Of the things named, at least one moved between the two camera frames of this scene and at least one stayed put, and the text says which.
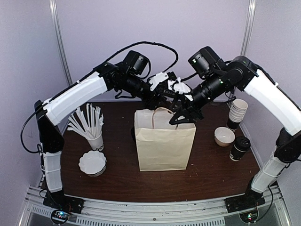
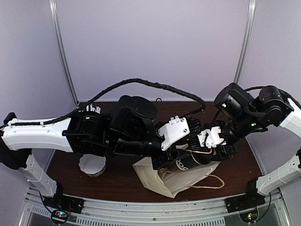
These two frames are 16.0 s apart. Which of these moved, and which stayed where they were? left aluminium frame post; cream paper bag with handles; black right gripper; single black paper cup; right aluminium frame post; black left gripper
Moved: cream paper bag with handles; black left gripper; single black paper cup; black right gripper
Stayed: left aluminium frame post; right aluminium frame post
